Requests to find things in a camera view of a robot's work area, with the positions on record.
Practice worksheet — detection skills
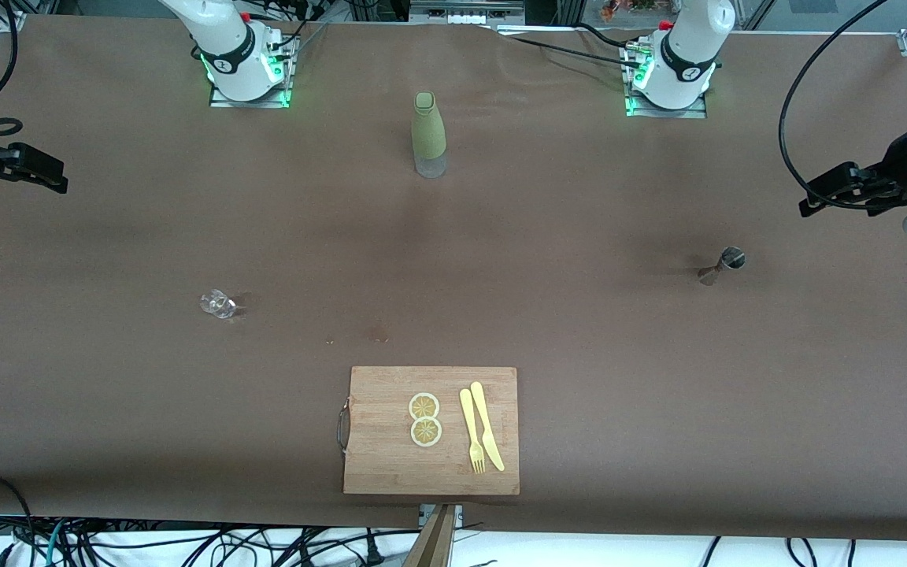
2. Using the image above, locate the steel jigger measuring cup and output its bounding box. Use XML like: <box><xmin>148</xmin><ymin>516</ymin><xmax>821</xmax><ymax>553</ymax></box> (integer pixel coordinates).
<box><xmin>698</xmin><ymin>246</ymin><xmax>746</xmax><ymax>286</ymax></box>

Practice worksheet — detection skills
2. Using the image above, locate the clear glass cup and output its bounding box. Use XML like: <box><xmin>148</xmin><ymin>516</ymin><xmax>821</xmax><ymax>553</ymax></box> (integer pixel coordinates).
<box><xmin>200</xmin><ymin>289</ymin><xmax>236</xmax><ymax>320</ymax></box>

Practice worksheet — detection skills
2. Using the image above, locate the brown table cover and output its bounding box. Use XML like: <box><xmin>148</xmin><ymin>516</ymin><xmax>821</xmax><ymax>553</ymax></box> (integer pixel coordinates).
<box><xmin>0</xmin><ymin>14</ymin><xmax>907</xmax><ymax>543</ymax></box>

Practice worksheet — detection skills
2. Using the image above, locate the olive green sleeved bottle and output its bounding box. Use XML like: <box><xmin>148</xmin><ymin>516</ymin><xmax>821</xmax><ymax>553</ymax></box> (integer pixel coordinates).
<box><xmin>411</xmin><ymin>91</ymin><xmax>448</xmax><ymax>179</ymax></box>

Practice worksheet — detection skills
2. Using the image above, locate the grey power strip box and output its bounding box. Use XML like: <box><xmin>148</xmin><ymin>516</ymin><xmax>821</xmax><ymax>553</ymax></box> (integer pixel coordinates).
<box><xmin>409</xmin><ymin>0</ymin><xmax>526</xmax><ymax>27</ymax></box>

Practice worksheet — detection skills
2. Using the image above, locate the yellow plastic knife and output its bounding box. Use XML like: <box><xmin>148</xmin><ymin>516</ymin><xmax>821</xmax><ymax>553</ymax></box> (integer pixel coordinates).
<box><xmin>470</xmin><ymin>381</ymin><xmax>505</xmax><ymax>473</ymax></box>

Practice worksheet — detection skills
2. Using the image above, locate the yellow plastic fork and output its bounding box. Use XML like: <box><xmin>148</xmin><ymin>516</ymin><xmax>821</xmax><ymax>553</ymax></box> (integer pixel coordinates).
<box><xmin>459</xmin><ymin>388</ymin><xmax>487</xmax><ymax>475</ymax></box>

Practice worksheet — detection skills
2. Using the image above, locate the wooden cutting board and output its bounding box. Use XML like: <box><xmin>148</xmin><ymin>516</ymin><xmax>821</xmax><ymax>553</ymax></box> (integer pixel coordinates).
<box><xmin>337</xmin><ymin>366</ymin><xmax>520</xmax><ymax>496</ymax></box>

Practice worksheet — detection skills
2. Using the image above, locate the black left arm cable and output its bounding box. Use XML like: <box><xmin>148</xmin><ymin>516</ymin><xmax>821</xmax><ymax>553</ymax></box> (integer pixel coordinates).
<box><xmin>777</xmin><ymin>0</ymin><xmax>893</xmax><ymax>210</ymax></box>

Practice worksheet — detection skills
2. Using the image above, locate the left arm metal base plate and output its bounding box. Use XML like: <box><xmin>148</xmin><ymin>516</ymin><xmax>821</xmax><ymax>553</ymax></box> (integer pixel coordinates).
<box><xmin>623</xmin><ymin>41</ymin><xmax>709</xmax><ymax>120</ymax></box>

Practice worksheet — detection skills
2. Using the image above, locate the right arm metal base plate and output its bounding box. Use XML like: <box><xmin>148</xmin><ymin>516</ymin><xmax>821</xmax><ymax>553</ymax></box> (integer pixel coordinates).
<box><xmin>209</xmin><ymin>33</ymin><xmax>298</xmax><ymax>109</ymax></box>

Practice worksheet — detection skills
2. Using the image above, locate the black cable on table cover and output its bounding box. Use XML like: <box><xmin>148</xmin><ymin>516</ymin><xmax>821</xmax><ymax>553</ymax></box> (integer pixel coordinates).
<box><xmin>493</xmin><ymin>24</ymin><xmax>647</xmax><ymax>72</ymax></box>

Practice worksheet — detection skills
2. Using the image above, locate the wooden camera mount post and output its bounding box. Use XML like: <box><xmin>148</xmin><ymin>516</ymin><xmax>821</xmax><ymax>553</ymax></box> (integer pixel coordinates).
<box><xmin>405</xmin><ymin>504</ymin><xmax>465</xmax><ymax>567</ymax></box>

